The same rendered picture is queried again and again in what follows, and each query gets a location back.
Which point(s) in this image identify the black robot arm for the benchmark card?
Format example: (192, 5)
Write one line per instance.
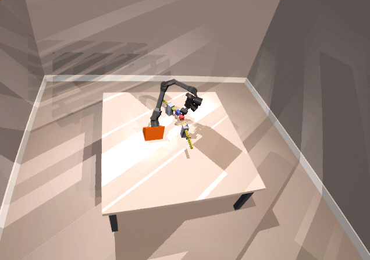
(164, 86)

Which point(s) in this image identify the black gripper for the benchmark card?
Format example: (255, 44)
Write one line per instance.
(185, 110)

